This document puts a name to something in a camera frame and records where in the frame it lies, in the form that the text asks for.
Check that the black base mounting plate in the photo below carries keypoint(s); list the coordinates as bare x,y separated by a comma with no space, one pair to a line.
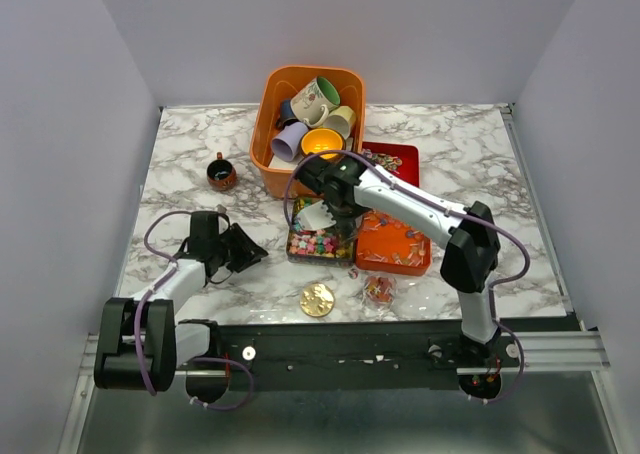
347,356

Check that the aluminium frame rail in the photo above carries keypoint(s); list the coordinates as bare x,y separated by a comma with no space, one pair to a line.
554,402

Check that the white floral mug green inside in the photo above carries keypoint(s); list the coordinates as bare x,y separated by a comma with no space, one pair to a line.
313,104

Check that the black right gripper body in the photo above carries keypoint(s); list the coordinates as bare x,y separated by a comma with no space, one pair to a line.
345,210

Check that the brown patterned ceramic mug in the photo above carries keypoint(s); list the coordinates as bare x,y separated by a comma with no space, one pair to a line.
221,174

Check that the lavender plastic cup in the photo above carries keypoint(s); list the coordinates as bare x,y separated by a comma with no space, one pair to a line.
286,144

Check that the gold round jar lid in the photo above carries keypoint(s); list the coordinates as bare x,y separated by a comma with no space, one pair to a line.
317,300

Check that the orange tray of clear lollipops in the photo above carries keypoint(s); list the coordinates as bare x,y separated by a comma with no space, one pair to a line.
388,245

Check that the steel candy scoop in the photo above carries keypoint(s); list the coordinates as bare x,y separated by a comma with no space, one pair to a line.
348,231

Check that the orange plastic bin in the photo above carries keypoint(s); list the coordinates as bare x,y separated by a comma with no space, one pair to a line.
284,83

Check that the red tray of swirl lollipops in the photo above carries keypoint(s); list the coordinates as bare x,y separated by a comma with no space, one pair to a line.
398,159

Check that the pale yellow mug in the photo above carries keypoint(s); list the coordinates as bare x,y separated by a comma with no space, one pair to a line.
341,120

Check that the yellow bowl with dark rim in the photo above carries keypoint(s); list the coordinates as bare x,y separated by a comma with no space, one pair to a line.
322,141

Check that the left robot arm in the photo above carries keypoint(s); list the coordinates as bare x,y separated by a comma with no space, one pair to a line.
140,345

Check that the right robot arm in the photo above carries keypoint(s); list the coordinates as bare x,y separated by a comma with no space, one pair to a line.
351,186

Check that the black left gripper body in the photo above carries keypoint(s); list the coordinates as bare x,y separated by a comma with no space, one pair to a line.
220,247

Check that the gold tin of star candies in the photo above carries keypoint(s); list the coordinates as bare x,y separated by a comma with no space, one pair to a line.
325,247

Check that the clear glass jar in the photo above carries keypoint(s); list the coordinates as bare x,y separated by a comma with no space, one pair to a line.
378,294

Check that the dark blue mug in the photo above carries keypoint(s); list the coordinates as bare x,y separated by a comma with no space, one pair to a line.
286,115

